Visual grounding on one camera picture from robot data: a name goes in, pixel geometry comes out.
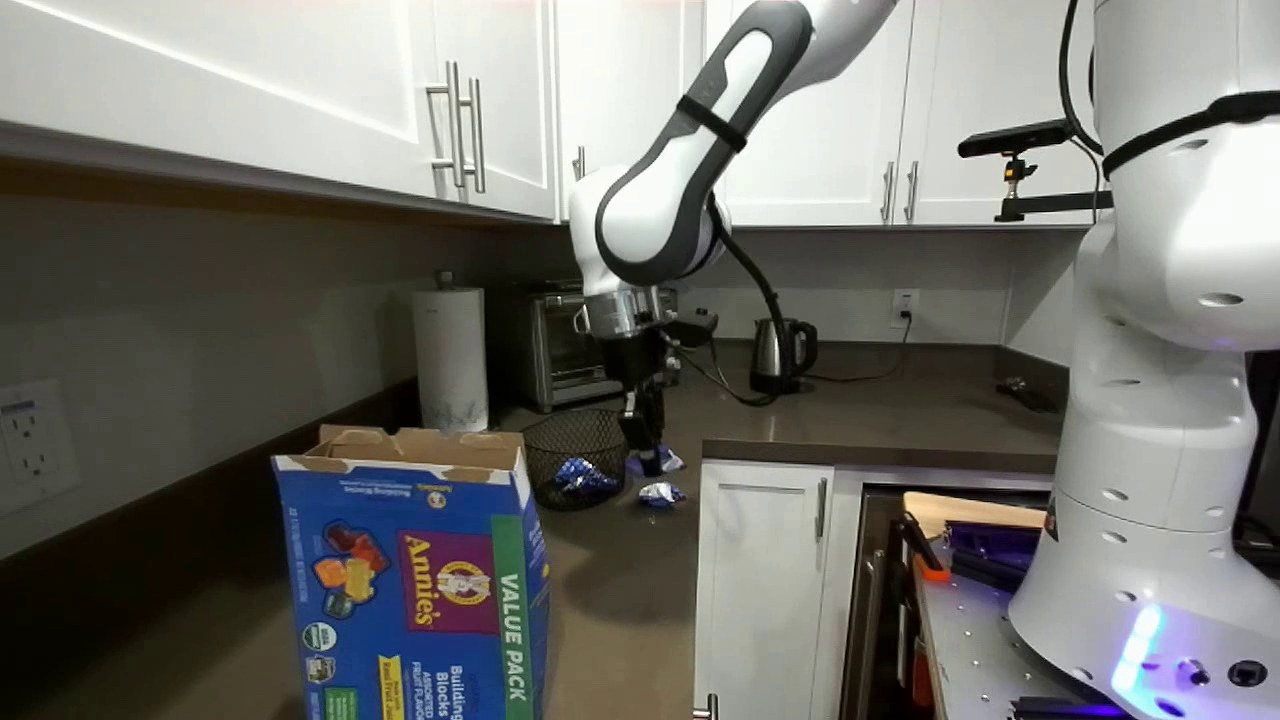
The white cabinet door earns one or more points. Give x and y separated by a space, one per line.
762 601
577 80
515 92
200 67

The blue Annie's snack box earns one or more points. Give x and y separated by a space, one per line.
413 601

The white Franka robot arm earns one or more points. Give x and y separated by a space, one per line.
1175 400

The black camera on stand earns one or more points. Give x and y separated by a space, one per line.
1021 136

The black electric kettle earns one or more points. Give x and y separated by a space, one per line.
776 358

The blue and white snack packet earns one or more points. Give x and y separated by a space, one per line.
665 460

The silver toaster oven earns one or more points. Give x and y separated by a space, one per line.
560 353

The perforated metal robot table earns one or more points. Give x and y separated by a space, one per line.
973 653

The small white wall outlet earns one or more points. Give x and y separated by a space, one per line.
906 307

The flat blue snack packet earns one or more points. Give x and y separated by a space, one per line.
661 498

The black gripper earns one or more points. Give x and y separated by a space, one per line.
640 358

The blue object on counter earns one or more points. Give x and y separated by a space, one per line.
544 465

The crumpled blue snack packet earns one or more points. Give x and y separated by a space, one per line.
586 483

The white paper towel roll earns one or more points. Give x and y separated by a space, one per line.
449 362

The white lower cabinet door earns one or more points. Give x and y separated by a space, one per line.
762 601

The light wooden board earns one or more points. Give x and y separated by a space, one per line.
973 513

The white upper cabinet door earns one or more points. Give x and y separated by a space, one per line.
200 67
515 92
577 80

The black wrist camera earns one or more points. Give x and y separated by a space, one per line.
692 328

